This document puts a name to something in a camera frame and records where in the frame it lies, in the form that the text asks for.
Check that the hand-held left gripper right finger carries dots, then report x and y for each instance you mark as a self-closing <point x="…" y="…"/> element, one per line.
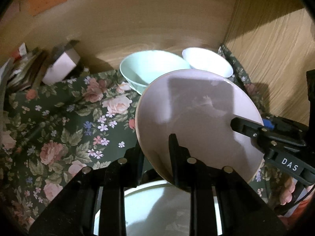
<point x="176" y="157"/>

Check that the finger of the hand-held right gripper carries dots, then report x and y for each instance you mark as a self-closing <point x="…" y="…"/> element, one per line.
<point x="246" y="129"/>
<point x="268" y="124"/>

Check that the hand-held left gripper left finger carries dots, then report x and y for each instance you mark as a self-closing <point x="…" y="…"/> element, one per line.
<point x="134" y="162"/>

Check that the pink bowl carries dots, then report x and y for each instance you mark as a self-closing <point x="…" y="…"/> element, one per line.
<point x="196" y="118"/>

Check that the white plate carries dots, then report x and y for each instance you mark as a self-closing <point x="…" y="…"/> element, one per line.
<point x="98" y="222"/>

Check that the white bowl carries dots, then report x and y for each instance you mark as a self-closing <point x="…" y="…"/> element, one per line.
<point x="209" y="61"/>

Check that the mint green bowl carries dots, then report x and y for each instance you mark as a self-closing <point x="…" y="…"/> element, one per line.
<point x="147" y="68"/>

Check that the floral tablecloth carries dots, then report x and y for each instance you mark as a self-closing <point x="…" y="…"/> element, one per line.
<point x="73" y="118"/>

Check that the small white paper box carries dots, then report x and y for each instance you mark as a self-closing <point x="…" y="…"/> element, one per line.
<point x="61" y="66"/>

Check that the stack of small books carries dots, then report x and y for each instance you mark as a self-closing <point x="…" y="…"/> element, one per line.
<point x="27" y="71"/>

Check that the red and white tube box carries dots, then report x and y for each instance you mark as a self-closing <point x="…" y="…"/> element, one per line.
<point x="21" y="51"/>

